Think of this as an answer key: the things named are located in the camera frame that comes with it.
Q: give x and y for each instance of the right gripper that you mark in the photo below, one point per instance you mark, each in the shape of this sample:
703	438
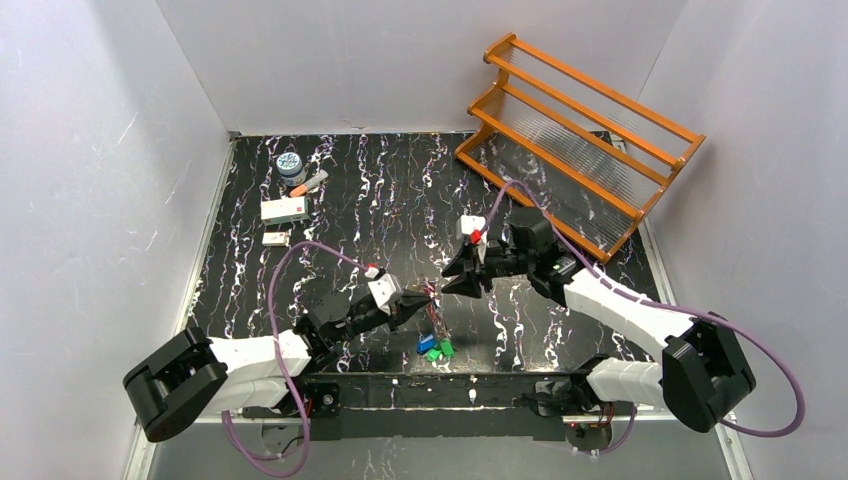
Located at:
482	262

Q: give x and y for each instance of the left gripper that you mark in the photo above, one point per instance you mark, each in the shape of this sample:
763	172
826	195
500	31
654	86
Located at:
400	304

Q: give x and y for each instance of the keyring with coloured key tags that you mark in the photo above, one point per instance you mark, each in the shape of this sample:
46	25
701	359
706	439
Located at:
435	343

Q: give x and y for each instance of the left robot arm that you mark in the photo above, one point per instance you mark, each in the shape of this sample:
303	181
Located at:
194	375

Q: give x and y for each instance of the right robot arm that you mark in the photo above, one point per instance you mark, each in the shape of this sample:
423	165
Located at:
696	369

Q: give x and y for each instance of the small white flat box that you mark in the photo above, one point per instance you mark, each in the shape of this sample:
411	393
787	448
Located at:
275	239

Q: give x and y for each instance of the orange wooden shelf rack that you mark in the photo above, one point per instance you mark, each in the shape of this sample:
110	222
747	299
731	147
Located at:
598	160

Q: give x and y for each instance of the white medicine box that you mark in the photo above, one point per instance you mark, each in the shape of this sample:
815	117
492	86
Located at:
284	210

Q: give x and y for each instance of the orange and white tube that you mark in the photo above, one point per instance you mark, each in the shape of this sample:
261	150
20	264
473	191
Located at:
309	185

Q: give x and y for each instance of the round blue-white jar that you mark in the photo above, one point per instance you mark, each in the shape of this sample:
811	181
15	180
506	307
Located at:
291	169

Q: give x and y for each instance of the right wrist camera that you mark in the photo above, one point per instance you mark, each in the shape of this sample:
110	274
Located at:
469	229

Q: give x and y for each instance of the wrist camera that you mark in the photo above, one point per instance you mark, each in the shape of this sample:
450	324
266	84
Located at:
384	288
469	229

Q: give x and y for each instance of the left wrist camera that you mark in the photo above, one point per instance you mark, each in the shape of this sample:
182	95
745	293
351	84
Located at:
384	288

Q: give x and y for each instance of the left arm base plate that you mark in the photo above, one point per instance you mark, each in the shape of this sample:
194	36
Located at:
321	400

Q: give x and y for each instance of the aluminium rail frame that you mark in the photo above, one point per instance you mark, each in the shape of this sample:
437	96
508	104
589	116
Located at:
465	426

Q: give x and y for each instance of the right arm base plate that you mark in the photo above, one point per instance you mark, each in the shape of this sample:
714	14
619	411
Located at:
551	398

